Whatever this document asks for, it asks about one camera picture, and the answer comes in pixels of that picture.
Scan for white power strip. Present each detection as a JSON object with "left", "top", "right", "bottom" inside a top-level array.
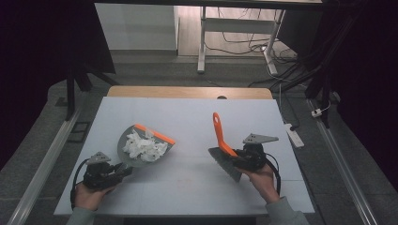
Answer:
[{"left": 283, "top": 123, "right": 305, "bottom": 149}]

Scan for white wall panel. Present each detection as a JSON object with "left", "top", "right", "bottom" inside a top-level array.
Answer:
[{"left": 94, "top": 3, "right": 180, "bottom": 52}]

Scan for wooden table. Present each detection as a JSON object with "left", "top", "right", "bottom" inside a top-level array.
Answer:
[{"left": 107, "top": 85, "right": 274, "bottom": 100}]

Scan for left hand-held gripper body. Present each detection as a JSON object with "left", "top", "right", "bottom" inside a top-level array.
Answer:
[{"left": 82, "top": 151, "right": 126, "bottom": 190}]

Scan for black floor cables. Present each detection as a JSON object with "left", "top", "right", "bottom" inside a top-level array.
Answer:
[{"left": 205, "top": 7, "right": 325, "bottom": 132}]

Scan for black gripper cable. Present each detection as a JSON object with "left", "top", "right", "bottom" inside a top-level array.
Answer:
[
  {"left": 69, "top": 157, "right": 91, "bottom": 211},
  {"left": 265, "top": 152, "right": 283, "bottom": 197}
]

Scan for white desk frame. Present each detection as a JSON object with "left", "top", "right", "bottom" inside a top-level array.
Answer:
[{"left": 196, "top": 5, "right": 286, "bottom": 76}]

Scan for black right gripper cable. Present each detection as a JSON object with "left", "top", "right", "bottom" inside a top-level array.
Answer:
[{"left": 265, "top": 152, "right": 283, "bottom": 197}]

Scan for person's left hand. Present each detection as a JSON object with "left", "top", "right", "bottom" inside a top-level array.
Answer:
[{"left": 73, "top": 182, "right": 117, "bottom": 212}]

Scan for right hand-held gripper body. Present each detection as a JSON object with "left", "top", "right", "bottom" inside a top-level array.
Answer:
[{"left": 234, "top": 133, "right": 280, "bottom": 173}]

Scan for person's right hand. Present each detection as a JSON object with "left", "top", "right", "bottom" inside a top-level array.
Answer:
[{"left": 235, "top": 162, "right": 282, "bottom": 204}]

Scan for white paper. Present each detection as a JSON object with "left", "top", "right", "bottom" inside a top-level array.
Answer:
[{"left": 122, "top": 129, "right": 169, "bottom": 163}]

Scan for black metal stand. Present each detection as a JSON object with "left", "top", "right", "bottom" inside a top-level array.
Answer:
[{"left": 303, "top": 0, "right": 360, "bottom": 129}]

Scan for black tripod stand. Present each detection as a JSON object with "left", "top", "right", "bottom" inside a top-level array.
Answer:
[{"left": 64, "top": 54, "right": 121, "bottom": 122}]

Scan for dark curtain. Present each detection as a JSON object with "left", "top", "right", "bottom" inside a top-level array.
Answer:
[
  {"left": 322, "top": 0, "right": 398, "bottom": 191},
  {"left": 0, "top": 0, "right": 116, "bottom": 172}
]

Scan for grey dustpan with orange edge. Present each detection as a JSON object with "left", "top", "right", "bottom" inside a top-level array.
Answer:
[{"left": 116, "top": 124, "right": 176, "bottom": 173}]

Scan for aluminium floor rail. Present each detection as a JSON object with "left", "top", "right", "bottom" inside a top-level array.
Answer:
[
  {"left": 307, "top": 98, "right": 380, "bottom": 225},
  {"left": 6, "top": 105, "right": 84, "bottom": 225}
]

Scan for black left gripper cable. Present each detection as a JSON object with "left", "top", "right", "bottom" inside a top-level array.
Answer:
[{"left": 69, "top": 157, "right": 91, "bottom": 211}]

